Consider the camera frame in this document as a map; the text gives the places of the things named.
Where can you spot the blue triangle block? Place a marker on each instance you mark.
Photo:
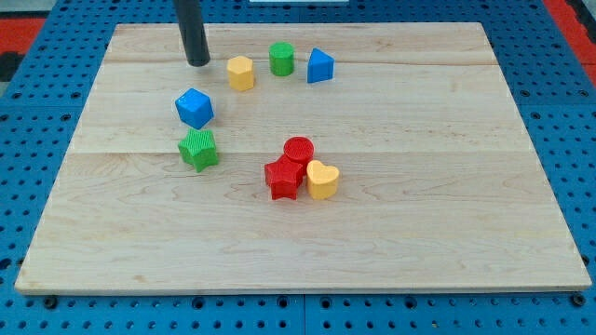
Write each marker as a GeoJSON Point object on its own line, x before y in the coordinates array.
{"type": "Point", "coordinates": [320, 66]}

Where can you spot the light wooden board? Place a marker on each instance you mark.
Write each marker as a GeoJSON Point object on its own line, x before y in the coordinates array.
{"type": "Point", "coordinates": [440, 187]}

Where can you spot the red star block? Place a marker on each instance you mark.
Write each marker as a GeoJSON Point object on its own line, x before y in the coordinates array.
{"type": "Point", "coordinates": [283, 177]}

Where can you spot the red cylinder block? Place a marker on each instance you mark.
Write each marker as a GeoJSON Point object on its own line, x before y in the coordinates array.
{"type": "Point", "coordinates": [299, 150]}

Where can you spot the yellow heart block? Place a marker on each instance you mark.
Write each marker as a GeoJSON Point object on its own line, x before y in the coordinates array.
{"type": "Point", "coordinates": [322, 180]}

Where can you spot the green star block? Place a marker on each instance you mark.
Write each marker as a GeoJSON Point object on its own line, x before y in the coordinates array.
{"type": "Point", "coordinates": [198, 148]}

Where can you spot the green cylinder block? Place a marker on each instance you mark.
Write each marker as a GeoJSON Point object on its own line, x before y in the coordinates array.
{"type": "Point", "coordinates": [281, 58]}

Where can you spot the yellow hexagon block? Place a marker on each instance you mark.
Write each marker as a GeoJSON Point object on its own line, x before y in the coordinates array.
{"type": "Point", "coordinates": [240, 73]}

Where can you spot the blue cube block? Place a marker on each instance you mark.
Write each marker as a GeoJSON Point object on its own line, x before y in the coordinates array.
{"type": "Point", "coordinates": [194, 108]}

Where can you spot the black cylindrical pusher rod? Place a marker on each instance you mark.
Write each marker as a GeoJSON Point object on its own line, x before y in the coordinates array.
{"type": "Point", "coordinates": [192, 30]}

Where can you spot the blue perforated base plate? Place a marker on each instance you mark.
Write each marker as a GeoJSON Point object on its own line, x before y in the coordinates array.
{"type": "Point", "coordinates": [45, 98]}

